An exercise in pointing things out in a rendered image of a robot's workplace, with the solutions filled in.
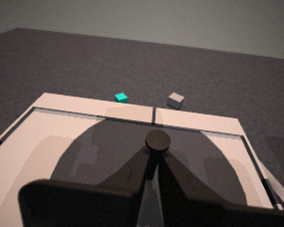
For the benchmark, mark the small grey cube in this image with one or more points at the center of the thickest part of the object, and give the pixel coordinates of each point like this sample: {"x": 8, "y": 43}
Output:
{"x": 175, "y": 100}

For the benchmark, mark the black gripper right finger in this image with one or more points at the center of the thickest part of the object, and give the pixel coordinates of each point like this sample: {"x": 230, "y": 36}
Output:
{"x": 188, "y": 202}

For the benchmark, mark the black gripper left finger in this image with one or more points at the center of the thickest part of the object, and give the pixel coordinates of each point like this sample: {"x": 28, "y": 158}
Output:
{"x": 115, "y": 202}

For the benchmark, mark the dark grey round disc with small centre hole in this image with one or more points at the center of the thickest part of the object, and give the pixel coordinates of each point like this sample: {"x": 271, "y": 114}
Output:
{"x": 105, "y": 147}

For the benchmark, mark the dark steel pin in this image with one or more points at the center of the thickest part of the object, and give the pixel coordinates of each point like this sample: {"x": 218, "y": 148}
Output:
{"x": 157, "y": 141}

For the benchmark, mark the small teal block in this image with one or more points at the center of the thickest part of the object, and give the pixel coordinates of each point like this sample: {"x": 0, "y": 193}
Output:
{"x": 121, "y": 98}

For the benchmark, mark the grey square tray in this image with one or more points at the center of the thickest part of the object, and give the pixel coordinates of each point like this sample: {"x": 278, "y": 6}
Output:
{"x": 32, "y": 146}

